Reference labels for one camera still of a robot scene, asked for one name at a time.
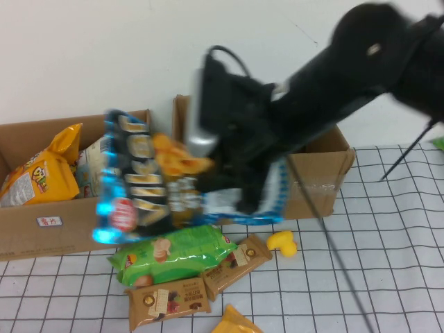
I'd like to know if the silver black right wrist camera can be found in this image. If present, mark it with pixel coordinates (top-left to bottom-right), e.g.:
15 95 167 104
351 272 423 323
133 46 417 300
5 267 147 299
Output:
185 51 254 159

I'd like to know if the white and red snack bag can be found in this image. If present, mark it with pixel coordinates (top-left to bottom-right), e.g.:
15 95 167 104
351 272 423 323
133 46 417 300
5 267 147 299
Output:
71 135 112 199

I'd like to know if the yellow rubber duck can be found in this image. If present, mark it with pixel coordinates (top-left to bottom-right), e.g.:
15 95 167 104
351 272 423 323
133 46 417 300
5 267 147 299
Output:
266 231 298 258

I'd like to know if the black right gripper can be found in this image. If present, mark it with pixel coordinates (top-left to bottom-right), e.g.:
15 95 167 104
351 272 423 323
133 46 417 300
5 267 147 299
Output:
207 103 289 213

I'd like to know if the cardboard box with biscuit label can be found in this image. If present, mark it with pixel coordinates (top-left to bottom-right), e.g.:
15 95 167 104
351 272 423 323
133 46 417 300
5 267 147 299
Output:
172 94 357 226

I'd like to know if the long thin black cable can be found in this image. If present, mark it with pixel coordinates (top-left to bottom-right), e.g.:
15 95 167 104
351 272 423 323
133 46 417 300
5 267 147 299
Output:
287 157 377 333

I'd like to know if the green Lay's chips bag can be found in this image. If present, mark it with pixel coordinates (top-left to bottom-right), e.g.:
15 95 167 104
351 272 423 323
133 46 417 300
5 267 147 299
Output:
106 224 240 287

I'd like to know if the black camera cable loop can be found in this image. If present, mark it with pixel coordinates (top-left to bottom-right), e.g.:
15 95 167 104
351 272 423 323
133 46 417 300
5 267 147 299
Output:
207 44 254 79

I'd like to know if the white black grid tablecloth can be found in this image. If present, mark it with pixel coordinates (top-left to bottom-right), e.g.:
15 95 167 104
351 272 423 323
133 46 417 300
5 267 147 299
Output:
0 144 444 333

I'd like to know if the brown biscuit pack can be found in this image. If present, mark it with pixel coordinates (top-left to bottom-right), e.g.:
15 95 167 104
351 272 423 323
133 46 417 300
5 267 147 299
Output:
203 234 274 302
124 277 212 332

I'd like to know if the blue black Vikar chips bag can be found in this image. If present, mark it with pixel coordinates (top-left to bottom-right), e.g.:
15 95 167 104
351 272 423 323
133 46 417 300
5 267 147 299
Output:
92 109 289 246

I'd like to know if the yellow orange snack bag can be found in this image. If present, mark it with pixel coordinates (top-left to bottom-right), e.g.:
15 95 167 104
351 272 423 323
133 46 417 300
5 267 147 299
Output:
0 123 84 209

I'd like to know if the short thin black cable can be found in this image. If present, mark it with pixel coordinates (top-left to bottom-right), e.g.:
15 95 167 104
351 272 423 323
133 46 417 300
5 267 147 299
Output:
380 123 433 181

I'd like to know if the cardboard box with chips label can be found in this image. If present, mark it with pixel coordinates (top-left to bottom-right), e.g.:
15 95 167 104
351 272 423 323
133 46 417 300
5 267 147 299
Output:
0 109 153 263

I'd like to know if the orange yellow snack packet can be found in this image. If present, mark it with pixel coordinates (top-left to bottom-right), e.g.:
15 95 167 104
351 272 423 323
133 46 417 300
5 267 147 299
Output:
211 304 264 333

